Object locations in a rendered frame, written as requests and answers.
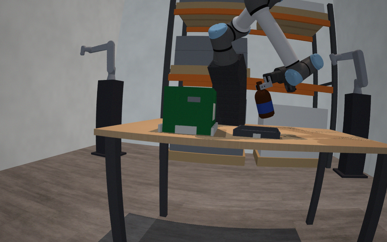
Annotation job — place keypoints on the green plastic bottle crate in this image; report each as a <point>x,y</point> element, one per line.
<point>177,111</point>

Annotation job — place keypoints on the brown bottle with blue label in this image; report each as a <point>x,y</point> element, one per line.
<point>263,102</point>

